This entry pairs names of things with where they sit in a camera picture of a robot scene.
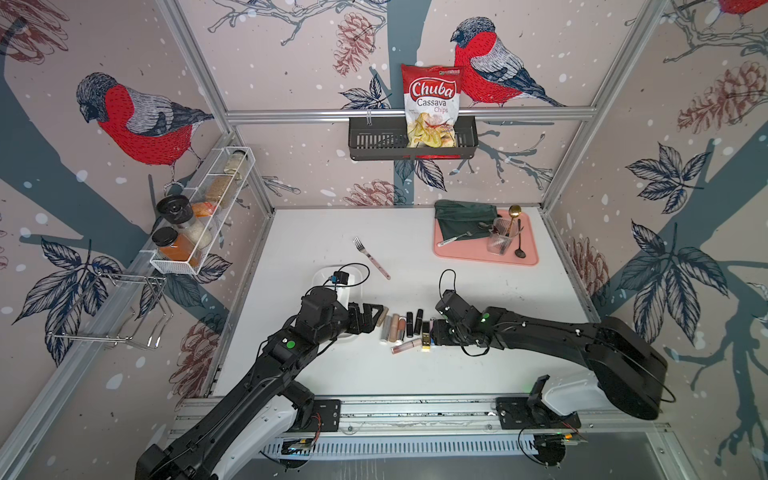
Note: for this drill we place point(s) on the red cassava chips bag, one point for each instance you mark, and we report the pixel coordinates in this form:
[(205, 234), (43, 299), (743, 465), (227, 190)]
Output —
[(431, 104)]

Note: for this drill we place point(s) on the dark green cloth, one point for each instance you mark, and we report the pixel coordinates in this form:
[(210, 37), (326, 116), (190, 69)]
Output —
[(464, 220)]

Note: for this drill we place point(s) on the beige gold lipstick tube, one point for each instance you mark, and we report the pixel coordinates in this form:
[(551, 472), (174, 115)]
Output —
[(382, 316)]

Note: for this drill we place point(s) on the black round lipstick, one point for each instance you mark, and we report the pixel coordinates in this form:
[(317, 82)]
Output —
[(418, 322)]

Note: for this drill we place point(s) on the white handled fork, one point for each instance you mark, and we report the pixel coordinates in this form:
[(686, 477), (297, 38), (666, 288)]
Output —
[(454, 238)]

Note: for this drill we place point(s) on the gold spoon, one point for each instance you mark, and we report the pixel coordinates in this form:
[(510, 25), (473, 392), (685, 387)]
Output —
[(514, 212)]

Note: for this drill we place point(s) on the black spoon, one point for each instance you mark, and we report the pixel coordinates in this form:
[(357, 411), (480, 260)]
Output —
[(519, 251)]

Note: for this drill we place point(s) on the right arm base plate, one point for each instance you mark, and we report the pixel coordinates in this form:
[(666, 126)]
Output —
[(520, 412)]

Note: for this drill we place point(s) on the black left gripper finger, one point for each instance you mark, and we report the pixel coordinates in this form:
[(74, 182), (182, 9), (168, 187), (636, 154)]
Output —
[(373, 310), (368, 325)]

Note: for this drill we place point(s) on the tan lipstick tube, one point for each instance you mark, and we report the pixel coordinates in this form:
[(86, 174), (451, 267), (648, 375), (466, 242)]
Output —
[(393, 333)]

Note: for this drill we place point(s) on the pale spice jar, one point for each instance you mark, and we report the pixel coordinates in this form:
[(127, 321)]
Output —
[(236, 165)]

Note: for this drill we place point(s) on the pink silicone mat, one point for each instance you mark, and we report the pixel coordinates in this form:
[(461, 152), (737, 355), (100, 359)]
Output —
[(476, 250)]

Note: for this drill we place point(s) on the tan spice jar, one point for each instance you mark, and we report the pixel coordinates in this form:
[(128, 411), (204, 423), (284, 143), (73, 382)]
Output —
[(222, 190)]

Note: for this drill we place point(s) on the small black lipstick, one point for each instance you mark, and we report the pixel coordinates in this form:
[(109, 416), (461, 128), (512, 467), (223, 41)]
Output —
[(409, 331)]

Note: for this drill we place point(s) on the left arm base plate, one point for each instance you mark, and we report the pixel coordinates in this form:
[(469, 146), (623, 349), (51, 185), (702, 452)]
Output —
[(321, 416)]

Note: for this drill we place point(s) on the black wall basket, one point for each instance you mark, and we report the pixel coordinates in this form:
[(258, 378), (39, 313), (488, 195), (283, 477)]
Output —
[(383, 139)]

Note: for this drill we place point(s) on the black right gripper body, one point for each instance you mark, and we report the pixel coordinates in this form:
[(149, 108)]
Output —
[(443, 335)]

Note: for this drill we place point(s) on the wire hook rack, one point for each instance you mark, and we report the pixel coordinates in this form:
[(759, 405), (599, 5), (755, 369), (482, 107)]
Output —
[(131, 310)]

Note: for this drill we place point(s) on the white rectangular storage box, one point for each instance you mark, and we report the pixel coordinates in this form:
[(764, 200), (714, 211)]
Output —
[(327, 277)]

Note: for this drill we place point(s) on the silver lipstick tube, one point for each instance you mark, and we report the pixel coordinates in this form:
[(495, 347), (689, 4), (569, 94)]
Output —
[(385, 329)]

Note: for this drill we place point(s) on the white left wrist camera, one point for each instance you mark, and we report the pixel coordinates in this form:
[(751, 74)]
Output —
[(340, 284)]

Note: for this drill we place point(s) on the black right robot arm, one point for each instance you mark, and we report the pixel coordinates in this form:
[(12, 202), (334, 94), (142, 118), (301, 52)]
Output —
[(628, 370)]

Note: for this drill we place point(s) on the pink handled fork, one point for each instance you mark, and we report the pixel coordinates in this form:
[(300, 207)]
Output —
[(361, 248)]

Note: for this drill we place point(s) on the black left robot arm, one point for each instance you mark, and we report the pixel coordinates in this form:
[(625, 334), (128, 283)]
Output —
[(268, 400)]

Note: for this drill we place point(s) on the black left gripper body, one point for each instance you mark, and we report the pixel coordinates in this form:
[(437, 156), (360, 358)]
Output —
[(353, 323)]

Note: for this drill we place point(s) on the black lid white spice jar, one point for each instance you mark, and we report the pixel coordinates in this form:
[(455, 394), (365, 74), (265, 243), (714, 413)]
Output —
[(177, 210)]

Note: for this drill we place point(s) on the clear ribbed glass cup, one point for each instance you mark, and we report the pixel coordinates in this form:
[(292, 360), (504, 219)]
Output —
[(500, 236)]

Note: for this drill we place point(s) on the black lid orange spice jar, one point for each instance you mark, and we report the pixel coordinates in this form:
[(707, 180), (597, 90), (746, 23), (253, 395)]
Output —
[(175, 246)]

